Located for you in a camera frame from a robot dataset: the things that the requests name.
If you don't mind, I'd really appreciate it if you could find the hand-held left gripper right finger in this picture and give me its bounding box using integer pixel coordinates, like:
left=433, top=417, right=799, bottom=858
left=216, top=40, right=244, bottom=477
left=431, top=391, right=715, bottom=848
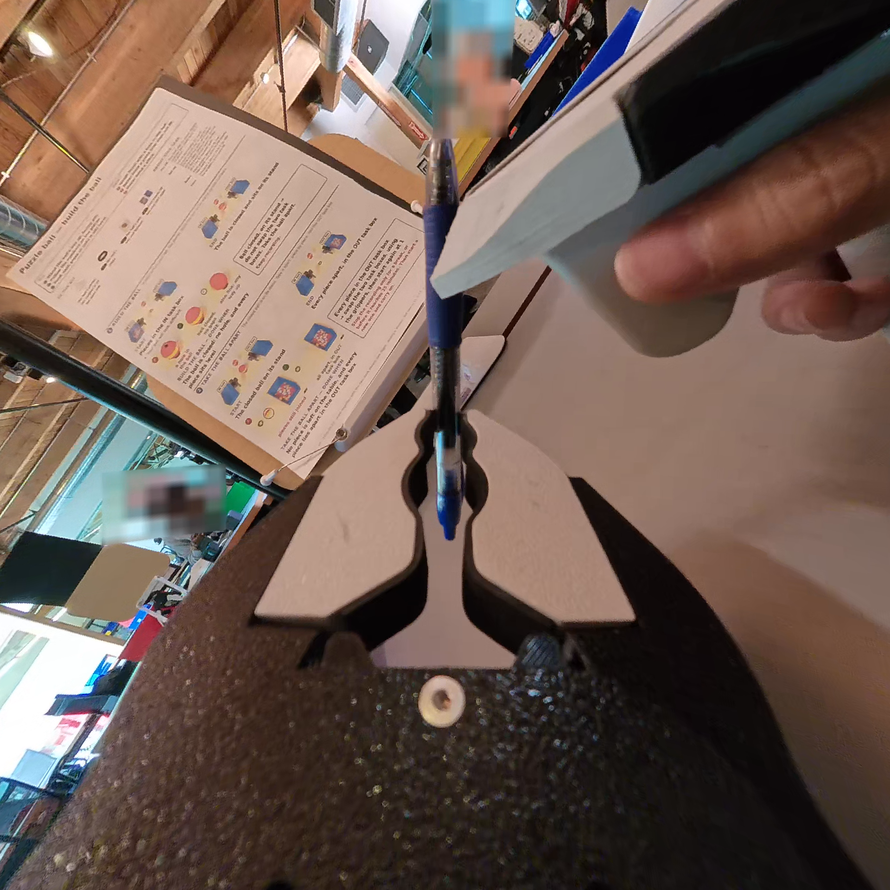
left=461, top=409, right=638, bottom=653

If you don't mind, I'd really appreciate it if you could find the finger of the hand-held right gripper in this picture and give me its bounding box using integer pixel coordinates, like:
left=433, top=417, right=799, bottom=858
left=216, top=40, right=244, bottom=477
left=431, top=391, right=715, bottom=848
left=430, top=0, right=890, bottom=301

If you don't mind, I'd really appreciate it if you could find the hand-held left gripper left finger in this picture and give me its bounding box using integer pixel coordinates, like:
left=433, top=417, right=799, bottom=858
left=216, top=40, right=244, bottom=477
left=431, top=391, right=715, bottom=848
left=252, top=409, right=428, bottom=649

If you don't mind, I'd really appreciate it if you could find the blue ballpoint pen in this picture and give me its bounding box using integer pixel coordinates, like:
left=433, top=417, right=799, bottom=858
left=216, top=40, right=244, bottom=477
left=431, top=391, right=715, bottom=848
left=423, top=138, right=465, bottom=543

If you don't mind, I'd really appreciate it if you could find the person's right hand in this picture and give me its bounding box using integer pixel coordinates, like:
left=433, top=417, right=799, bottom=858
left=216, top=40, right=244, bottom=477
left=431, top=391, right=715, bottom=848
left=615, top=89, right=890, bottom=343

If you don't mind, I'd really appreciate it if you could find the brown display board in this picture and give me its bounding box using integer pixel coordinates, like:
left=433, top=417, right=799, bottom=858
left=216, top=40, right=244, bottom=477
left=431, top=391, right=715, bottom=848
left=142, top=75, right=446, bottom=488

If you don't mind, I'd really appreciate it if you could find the white stand base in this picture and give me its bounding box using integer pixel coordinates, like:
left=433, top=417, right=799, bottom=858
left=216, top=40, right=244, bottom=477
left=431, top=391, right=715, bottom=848
left=458, top=334, right=509, bottom=413

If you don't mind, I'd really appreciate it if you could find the small brown board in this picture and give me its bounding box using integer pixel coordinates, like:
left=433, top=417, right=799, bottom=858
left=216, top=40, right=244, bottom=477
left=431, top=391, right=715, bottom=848
left=64, top=542, right=172, bottom=622

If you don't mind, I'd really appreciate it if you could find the black pole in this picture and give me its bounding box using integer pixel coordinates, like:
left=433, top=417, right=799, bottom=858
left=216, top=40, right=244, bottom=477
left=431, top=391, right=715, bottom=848
left=0, top=318, right=292, bottom=502

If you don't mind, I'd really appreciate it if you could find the thin metal rod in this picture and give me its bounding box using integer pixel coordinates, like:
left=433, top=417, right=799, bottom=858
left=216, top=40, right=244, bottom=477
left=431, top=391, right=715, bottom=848
left=273, top=0, right=292, bottom=134

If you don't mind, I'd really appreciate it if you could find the black flat panel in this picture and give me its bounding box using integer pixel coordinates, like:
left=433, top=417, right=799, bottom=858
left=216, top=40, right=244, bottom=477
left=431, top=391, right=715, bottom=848
left=0, top=530, right=103, bottom=607

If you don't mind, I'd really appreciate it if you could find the printed instruction sheet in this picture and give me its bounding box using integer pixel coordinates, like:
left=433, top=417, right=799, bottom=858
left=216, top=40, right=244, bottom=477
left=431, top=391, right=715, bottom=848
left=6, top=87, right=426, bottom=482

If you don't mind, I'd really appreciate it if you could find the metal ceiling pipe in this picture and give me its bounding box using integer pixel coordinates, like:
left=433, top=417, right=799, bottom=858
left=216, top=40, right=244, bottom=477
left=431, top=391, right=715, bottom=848
left=0, top=90, right=93, bottom=173

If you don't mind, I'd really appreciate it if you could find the thin wire tie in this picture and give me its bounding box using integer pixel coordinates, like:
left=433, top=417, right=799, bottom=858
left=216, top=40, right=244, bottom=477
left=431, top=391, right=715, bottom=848
left=261, top=428, right=350, bottom=486

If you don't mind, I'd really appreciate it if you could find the black wall speaker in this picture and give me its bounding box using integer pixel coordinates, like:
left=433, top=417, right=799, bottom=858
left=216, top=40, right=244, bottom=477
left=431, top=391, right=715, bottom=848
left=356, top=19, right=392, bottom=72

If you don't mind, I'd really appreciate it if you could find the silver vertical vent duct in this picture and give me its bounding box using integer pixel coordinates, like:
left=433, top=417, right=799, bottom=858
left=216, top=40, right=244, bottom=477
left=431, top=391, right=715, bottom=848
left=318, top=0, right=357, bottom=72

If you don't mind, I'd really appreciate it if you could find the silver ribbed air duct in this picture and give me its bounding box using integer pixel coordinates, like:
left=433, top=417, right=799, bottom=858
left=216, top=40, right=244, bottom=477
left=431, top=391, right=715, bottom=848
left=0, top=195, right=51, bottom=246

